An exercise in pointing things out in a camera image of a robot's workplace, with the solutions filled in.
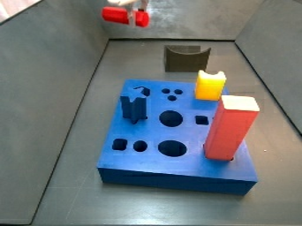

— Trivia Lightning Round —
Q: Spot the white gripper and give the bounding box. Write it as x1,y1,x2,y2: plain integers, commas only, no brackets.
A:
106,0,148,26

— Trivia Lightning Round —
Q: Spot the red hexagonal prism peg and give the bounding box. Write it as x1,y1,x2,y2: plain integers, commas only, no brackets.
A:
100,6,149,27

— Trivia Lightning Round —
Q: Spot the blue foam shape board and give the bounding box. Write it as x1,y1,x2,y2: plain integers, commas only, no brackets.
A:
96,79,256,195

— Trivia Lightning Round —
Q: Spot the black curved holder stand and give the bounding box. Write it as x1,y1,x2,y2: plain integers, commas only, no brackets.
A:
164,45,211,72

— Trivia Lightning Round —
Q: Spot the yellow notched block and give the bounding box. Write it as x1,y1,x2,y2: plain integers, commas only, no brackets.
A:
195,70,227,101

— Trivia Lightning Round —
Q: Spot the blue star prism peg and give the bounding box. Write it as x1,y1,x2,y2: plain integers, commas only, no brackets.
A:
120,96,146,124

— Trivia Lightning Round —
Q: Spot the red rectangular tall block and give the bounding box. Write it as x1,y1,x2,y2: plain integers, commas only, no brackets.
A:
204,95,259,161

